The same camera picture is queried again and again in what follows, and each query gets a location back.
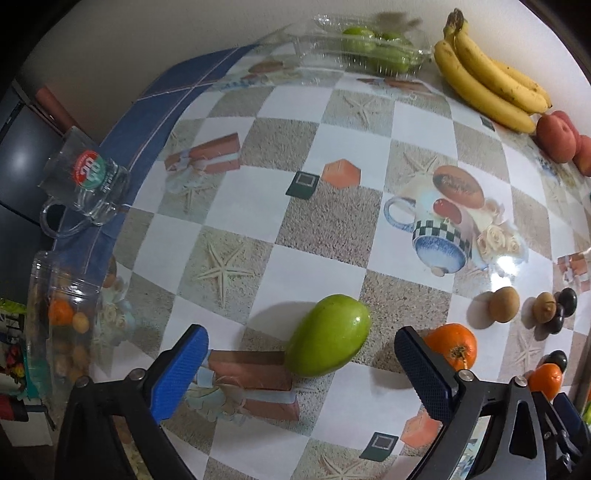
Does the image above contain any yellow banana bunch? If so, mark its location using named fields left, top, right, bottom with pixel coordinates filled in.
left=433, top=8, right=553, bottom=136

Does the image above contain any reddish-brown rail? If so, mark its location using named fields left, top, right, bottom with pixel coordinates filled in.
left=37, top=88, right=75, bottom=134

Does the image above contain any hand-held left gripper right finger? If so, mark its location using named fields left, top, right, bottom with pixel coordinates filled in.
left=394, top=326, right=550, bottom=480

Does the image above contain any clear plastic jar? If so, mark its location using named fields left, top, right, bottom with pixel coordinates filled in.
left=25, top=251, right=100, bottom=388

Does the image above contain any red apple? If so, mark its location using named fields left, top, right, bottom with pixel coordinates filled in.
left=536, top=111, right=580, bottom=163
left=573, top=135, right=591, bottom=177

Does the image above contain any pile of small yellow fruits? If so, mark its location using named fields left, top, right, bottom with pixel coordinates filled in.
left=51, top=312, right=93, bottom=384

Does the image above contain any small orange fruit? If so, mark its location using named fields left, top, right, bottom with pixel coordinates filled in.
left=48, top=300, right=75, bottom=326

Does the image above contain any orange tangerine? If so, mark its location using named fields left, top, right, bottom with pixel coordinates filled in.
left=527, top=363, right=565, bottom=401
left=424, top=323, right=478, bottom=371

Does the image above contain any colourful packet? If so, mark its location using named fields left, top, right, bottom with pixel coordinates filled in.
left=0, top=298, right=28, bottom=416

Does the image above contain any printed checkered tablecloth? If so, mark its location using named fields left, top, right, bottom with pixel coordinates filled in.
left=51, top=28, right=591, bottom=480

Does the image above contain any dark appliance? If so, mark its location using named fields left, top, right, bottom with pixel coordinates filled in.
left=0, top=78, right=70, bottom=296

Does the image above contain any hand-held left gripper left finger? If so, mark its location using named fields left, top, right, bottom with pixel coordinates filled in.
left=54, top=324, right=209, bottom=480

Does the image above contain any clear plastic clamshell container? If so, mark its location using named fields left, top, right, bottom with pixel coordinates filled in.
left=295, top=13, right=435, bottom=77

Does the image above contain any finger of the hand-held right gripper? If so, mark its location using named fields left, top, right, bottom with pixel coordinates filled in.
left=531, top=391, right=581, bottom=480
left=553, top=392, right=591, bottom=464

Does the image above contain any glass mug with round logo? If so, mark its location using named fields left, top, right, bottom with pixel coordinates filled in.
left=39, top=126, right=131, bottom=238

